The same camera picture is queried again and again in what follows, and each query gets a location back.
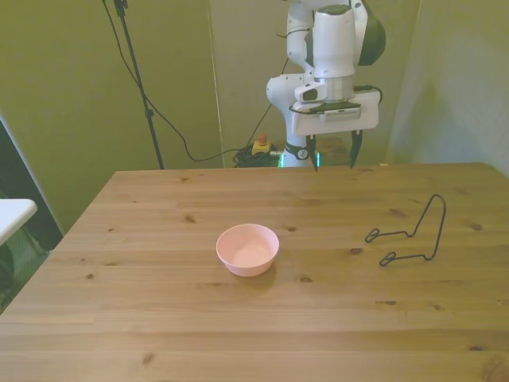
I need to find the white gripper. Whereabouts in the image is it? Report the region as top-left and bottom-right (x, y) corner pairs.
(292, 90), (380, 173)

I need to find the pink plastic bowl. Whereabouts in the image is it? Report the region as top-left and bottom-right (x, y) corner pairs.
(216, 223), (281, 278)

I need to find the yellow emergency stop button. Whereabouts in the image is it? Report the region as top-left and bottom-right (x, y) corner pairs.
(251, 134), (273, 157)

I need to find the black tripod stand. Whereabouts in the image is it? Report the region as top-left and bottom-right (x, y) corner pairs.
(112, 0), (165, 170)

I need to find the white side table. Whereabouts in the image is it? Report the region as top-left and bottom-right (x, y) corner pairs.
(0, 198), (38, 246)

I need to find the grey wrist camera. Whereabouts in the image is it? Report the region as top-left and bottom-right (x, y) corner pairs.
(317, 103), (363, 122)

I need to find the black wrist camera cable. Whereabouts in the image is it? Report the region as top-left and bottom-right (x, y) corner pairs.
(288, 84), (383, 117)

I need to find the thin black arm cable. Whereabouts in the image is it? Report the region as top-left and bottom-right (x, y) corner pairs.
(253, 58), (289, 145)

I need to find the coiled dark cable bundle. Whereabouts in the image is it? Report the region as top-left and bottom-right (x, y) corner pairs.
(231, 145), (286, 169)

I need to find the black wire bowl stand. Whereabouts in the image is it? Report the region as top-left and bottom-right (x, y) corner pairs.
(364, 193), (447, 267)

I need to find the black hanging cable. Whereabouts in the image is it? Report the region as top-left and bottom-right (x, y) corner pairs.
(101, 0), (255, 163)

